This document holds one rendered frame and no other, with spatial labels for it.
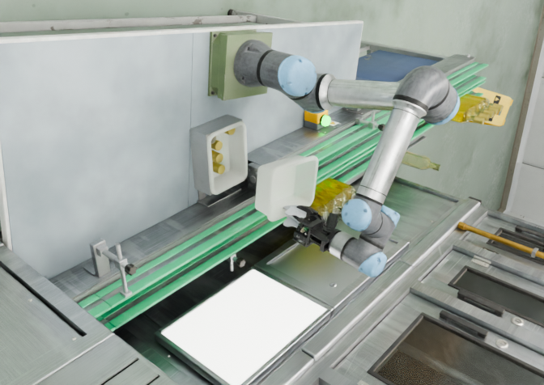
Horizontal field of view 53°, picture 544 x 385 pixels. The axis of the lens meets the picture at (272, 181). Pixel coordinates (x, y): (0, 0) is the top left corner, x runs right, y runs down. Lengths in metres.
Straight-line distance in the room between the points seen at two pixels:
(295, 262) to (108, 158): 0.73
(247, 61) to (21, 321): 0.97
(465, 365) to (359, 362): 0.30
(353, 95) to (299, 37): 0.51
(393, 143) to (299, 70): 0.40
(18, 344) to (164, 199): 0.75
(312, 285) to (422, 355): 0.41
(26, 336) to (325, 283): 0.96
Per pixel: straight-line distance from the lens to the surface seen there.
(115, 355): 1.17
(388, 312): 1.83
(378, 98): 1.66
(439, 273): 2.03
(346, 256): 1.56
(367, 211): 1.41
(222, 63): 1.77
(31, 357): 1.24
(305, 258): 1.96
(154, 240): 1.76
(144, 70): 1.65
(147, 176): 1.76
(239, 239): 1.90
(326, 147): 2.14
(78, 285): 1.64
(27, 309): 1.36
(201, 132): 1.78
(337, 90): 1.73
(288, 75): 1.65
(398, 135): 1.45
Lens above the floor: 2.05
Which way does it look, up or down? 36 degrees down
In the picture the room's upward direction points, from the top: 112 degrees clockwise
